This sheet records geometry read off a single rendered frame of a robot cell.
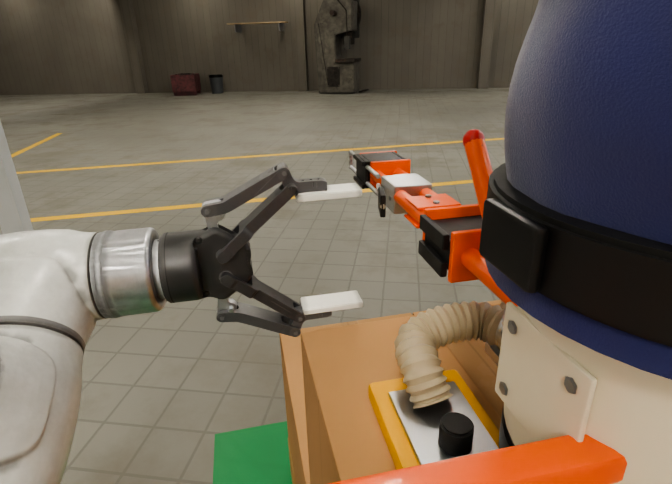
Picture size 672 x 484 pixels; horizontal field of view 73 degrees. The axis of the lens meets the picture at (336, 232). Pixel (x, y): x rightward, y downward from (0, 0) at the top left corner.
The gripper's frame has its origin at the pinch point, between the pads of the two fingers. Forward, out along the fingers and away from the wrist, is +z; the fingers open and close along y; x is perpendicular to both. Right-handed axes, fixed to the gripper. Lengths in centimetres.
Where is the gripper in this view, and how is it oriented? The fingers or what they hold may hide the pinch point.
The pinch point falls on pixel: (349, 247)
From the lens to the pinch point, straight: 51.4
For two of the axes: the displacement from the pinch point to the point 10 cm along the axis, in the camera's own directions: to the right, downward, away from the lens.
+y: 0.3, 9.3, 3.8
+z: 9.8, -1.0, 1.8
